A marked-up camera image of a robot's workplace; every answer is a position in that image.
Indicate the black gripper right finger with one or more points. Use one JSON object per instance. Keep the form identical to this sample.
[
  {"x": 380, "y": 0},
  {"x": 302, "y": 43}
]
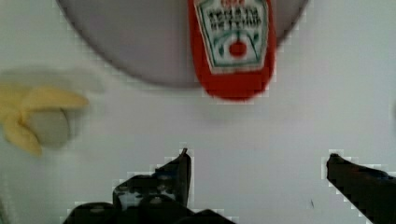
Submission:
[{"x": 371, "y": 191}]

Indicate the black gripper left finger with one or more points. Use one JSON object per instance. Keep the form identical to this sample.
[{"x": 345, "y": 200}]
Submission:
[{"x": 159, "y": 198}]

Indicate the yellow peeled banana toy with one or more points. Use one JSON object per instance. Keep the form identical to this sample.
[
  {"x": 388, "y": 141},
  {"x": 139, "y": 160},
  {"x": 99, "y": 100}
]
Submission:
[{"x": 19, "y": 102}]

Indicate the red felt ketchup bottle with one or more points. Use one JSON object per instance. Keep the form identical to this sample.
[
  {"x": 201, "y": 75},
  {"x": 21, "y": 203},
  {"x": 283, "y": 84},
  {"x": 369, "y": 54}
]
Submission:
[{"x": 233, "y": 46}]

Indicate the grey round plate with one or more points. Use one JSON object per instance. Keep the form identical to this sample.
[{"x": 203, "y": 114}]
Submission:
[{"x": 150, "y": 39}]

